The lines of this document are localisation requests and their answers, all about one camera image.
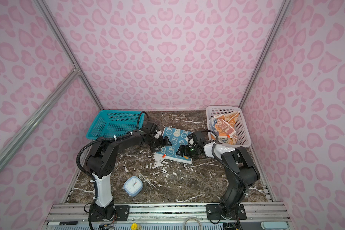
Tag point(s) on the white grey device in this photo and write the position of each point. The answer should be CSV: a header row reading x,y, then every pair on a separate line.
x,y
274,225

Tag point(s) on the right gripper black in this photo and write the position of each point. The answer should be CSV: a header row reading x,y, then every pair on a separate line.
x,y
182,147

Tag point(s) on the clear tube loop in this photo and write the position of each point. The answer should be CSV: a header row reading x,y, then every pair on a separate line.
x,y
193,222

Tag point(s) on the black white marker pen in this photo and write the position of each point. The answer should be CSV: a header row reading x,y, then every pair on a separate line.
x,y
62,223

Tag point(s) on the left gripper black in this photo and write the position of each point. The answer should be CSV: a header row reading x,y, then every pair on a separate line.
x,y
161,144

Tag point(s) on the right aluminium corner post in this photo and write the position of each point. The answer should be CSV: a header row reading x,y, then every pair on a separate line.
x,y
273,33

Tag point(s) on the yellow cap object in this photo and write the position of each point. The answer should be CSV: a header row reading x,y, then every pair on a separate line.
x,y
136,226

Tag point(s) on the aluminium corner frame post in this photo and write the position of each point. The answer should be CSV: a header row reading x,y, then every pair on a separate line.
x,y
63,42

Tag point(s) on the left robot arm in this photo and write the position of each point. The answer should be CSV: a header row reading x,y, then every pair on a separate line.
x,y
101,162

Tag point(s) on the white plastic basket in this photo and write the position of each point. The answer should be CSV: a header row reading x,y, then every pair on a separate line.
x,y
241,126

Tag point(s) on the teal plastic basket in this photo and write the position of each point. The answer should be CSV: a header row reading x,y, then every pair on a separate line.
x,y
110,123

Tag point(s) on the diagonal aluminium frame bar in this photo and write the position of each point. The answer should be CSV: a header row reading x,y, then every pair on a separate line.
x,y
16,142

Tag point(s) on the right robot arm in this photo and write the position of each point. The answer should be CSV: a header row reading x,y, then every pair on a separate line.
x,y
241,173

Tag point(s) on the orange white towel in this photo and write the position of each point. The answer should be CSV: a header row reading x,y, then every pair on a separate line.
x,y
224,127

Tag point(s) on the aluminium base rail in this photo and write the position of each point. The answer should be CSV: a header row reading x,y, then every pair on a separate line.
x,y
167,216

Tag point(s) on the blue bunny pattern towel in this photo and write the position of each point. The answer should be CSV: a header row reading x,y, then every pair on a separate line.
x,y
177,137

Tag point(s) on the light blue alarm clock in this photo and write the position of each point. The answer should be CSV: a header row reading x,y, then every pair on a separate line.
x,y
133,186

